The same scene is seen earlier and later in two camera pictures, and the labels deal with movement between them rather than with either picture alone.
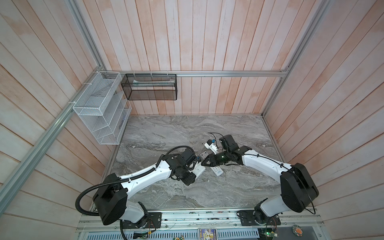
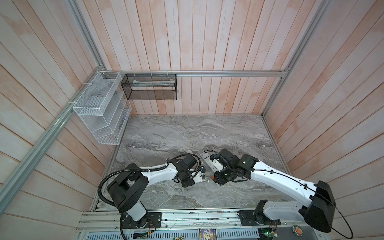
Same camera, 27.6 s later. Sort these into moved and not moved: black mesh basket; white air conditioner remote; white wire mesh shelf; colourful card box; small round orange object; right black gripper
Moved: right black gripper; white air conditioner remote
Not moved: white wire mesh shelf; small round orange object; colourful card box; black mesh basket
